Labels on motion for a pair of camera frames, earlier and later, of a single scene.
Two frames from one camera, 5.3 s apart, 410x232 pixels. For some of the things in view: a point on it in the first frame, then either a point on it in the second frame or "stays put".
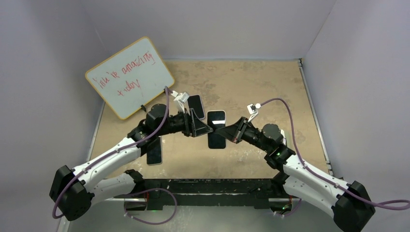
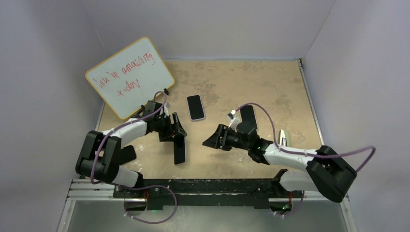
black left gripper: (193, 126) → (174, 129)
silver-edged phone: (154, 153) → (180, 149)
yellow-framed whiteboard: (131, 78) stays put
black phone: (216, 119) → (247, 114)
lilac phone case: (194, 102) stays put
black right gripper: (236, 131) → (216, 141)
